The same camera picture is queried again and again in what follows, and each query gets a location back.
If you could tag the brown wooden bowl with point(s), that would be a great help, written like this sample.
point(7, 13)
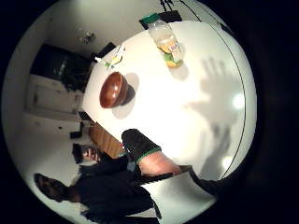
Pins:
point(112, 90)

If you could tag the wooden chair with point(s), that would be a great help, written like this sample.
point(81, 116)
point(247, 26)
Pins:
point(104, 140)

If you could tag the dark cabinet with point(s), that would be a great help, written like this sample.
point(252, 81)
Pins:
point(57, 67)

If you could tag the black stand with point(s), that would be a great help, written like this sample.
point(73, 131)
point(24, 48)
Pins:
point(166, 4)

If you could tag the clear bottle with green cap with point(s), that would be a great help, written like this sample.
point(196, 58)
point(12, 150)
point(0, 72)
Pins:
point(166, 43)

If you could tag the small black device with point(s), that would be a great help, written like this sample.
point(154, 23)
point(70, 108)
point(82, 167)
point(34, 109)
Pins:
point(77, 153)

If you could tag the black chair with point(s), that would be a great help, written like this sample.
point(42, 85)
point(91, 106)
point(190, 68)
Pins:
point(170, 16)
point(105, 50)

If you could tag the the person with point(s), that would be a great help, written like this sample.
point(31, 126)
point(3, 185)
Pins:
point(106, 189)

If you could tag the wall fixture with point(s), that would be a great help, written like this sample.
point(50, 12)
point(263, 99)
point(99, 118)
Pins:
point(87, 36)

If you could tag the white cabinet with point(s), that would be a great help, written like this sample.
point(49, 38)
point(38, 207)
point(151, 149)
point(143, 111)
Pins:
point(51, 98)

